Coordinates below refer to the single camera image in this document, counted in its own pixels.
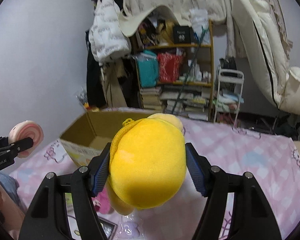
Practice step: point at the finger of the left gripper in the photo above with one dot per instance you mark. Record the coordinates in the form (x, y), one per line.
(21, 148)

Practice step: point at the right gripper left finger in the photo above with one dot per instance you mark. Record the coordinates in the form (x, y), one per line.
(47, 218)

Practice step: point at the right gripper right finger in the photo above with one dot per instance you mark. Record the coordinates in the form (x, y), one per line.
(252, 216)

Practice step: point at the pink swirl plush toy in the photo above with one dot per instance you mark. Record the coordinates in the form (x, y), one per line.
(26, 129)

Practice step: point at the yellow plush toy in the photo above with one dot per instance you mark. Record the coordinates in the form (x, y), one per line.
(147, 163)

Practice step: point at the pink hello kitty bedsheet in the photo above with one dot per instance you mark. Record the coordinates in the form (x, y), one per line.
(274, 161)

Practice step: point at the cardboard box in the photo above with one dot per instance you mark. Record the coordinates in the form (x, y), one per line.
(86, 137)

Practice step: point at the clear plastic bag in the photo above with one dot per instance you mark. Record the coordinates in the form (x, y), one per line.
(130, 227)

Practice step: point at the black coat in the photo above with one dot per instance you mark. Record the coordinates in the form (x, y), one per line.
(95, 94)

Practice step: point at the white metal cart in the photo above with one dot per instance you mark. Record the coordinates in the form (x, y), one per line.
(228, 96)

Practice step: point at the white puffer jacket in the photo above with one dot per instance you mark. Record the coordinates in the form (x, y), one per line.
(107, 41)

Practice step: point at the teal bag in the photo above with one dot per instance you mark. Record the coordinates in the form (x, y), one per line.
(148, 68)

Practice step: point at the cream fabric hat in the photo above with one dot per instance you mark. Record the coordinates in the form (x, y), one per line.
(129, 24)

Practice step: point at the red gift bag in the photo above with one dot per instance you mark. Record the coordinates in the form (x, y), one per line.
(169, 67)

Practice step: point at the wooden bookshelf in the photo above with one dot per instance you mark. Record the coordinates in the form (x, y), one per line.
(196, 99)

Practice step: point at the green mop pole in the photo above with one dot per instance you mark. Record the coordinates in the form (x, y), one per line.
(190, 68)

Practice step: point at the black box with 40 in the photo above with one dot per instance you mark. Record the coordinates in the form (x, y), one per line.
(181, 34)

